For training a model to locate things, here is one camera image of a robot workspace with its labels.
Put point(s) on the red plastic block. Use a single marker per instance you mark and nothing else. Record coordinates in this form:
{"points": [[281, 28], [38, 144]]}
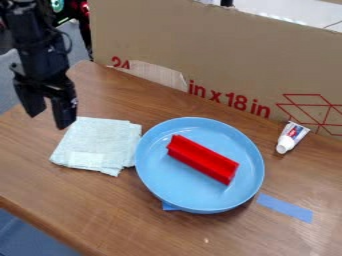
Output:
{"points": [[204, 160]]}

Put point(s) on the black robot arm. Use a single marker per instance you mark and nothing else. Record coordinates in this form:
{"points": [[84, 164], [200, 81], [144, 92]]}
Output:
{"points": [[28, 19]]}

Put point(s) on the black computer with lights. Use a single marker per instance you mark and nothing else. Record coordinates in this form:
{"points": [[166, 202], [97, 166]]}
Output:
{"points": [[73, 9]]}

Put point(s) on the light blue folded cloth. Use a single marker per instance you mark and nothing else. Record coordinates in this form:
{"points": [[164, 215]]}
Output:
{"points": [[97, 145]]}

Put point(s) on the blue plate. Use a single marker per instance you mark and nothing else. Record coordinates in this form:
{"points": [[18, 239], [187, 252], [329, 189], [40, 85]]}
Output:
{"points": [[180, 185]]}

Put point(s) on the white toothpaste tube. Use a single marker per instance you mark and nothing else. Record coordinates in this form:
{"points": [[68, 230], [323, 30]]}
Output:
{"points": [[291, 136]]}

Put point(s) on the cardboard box wall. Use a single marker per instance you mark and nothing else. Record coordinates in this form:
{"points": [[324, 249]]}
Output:
{"points": [[267, 67]]}

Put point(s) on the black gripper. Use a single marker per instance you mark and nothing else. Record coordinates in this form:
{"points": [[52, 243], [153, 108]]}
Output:
{"points": [[40, 78]]}

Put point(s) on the blue tape under plate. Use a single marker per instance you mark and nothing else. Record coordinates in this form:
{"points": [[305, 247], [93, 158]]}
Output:
{"points": [[168, 207]]}

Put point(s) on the blue tape strip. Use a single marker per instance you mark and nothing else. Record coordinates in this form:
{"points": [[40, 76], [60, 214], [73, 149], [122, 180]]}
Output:
{"points": [[284, 208]]}

